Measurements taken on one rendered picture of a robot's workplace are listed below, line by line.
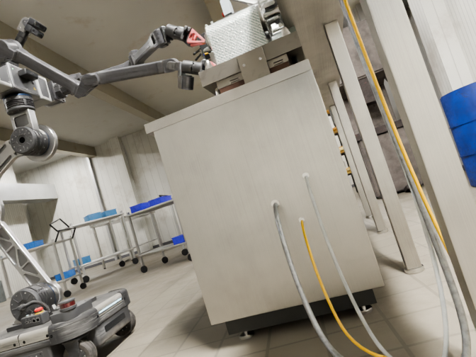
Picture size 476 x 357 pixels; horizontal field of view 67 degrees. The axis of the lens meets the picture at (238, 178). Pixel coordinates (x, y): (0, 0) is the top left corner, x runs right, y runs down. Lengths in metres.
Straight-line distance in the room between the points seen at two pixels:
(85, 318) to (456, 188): 1.53
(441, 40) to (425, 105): 4.35
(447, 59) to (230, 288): 4.21
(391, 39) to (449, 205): 0.33
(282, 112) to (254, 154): 0.18
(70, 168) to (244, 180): 11.18
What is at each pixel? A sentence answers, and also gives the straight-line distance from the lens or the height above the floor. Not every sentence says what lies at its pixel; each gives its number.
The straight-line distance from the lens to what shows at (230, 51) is 1.66.
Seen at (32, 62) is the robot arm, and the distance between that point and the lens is 1.92.
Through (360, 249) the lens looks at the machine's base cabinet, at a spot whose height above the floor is 0.23.
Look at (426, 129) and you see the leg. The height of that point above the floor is 0.52.
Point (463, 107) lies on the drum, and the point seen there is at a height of 0.72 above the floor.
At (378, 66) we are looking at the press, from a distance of 5.35.
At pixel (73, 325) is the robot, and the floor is 0.21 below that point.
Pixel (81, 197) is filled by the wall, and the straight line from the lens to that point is 12.11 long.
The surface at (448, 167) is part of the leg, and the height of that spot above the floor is 0.44.
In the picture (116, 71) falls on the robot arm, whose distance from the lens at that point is 1.76.
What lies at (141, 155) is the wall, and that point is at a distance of 11.24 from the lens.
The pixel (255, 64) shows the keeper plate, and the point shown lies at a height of 0.96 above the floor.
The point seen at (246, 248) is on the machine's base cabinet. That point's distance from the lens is 1.31.
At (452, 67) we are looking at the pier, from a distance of 5.05.
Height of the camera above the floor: 0.50
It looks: 4 degrees up
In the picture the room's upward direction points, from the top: 17 degrees counter-clockwise
